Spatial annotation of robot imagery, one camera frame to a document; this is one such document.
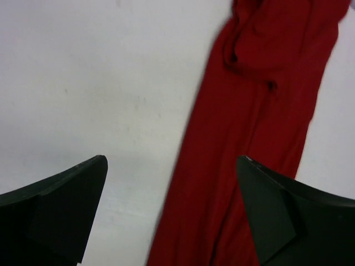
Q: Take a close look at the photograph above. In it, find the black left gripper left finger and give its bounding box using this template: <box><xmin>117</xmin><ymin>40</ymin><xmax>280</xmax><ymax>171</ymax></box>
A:
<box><xmin>1</xmin><ymin>155</ymin><xmax>108</xmax><ymax>265</ymax></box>

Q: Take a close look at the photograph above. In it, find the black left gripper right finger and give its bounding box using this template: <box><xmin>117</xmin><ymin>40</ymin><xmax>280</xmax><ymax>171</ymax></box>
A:
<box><xmin>236</xmin><ymin>156</ymin><xmax>354</xmax><ymax>265</ymax></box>

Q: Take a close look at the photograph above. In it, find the red t shirt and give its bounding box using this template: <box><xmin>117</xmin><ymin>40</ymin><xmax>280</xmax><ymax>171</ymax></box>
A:
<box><xmin>147</xmin><ymin>0</ymin><xmax>350</xmax><ymax>265</ymax></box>

